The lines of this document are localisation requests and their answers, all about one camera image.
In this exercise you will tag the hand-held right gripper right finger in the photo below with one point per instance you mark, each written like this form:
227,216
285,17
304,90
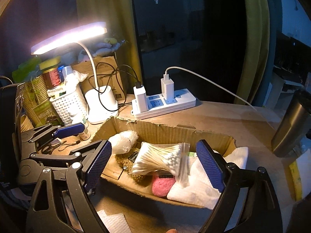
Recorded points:
209,165

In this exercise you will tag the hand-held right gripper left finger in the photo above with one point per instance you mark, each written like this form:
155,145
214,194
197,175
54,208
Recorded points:
99,162

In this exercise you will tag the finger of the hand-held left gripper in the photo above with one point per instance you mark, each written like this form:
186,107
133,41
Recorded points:
55,157
70,129

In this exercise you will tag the brown sponge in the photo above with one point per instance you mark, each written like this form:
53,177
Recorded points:
124,161

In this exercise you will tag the white soft tissue cloth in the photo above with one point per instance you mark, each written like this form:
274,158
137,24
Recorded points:
194,187

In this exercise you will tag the white plastic bag bundle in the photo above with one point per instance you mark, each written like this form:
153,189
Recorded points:
124,140

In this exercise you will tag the bag of cotton swabs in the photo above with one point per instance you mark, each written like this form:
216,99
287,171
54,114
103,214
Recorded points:
158,157

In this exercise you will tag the pink sponge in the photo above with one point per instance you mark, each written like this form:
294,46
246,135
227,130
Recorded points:
161,187

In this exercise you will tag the person's right hand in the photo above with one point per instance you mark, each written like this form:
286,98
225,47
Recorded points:
173,231

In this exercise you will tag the black scissors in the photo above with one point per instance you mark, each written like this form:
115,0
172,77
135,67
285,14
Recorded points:
52,146

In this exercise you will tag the small white bottle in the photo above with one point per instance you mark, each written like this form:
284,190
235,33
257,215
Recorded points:
84,133

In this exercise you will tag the brown paper cup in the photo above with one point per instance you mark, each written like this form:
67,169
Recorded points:
26,123

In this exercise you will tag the white plastic basket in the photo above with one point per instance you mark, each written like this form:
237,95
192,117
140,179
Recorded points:
70,106

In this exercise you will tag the green printed box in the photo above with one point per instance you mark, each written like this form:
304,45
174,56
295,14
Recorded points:
46,114

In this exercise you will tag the green patterned tin can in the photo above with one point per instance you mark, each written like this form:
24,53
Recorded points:
36,94

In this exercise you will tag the red jar yellow lid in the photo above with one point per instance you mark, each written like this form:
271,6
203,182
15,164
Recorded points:
52,77

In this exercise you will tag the brown cardboard storage box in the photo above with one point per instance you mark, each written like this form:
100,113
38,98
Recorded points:
107,77

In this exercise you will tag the green plastic bag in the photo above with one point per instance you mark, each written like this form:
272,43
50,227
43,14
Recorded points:
25,69

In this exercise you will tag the yellow sponge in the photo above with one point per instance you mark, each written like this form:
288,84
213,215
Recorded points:
49,63

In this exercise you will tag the white power strip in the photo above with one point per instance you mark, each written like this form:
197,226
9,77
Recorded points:
179,102

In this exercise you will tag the plush toys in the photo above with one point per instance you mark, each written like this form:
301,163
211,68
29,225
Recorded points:
104,47

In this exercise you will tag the stainless steel tumbler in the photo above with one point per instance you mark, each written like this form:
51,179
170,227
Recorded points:
289,126

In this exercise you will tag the white desk lamp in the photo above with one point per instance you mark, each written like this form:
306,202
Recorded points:
73,35

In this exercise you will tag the white computer desk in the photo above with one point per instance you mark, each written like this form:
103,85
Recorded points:
277,87

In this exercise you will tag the yellow curtain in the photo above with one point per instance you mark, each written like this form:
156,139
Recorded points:
109,12
255,41

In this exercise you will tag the teal curtain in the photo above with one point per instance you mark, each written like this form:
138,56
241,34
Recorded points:
274,41
36,9

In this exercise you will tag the dark glass door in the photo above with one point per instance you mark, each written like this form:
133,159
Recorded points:
189,29

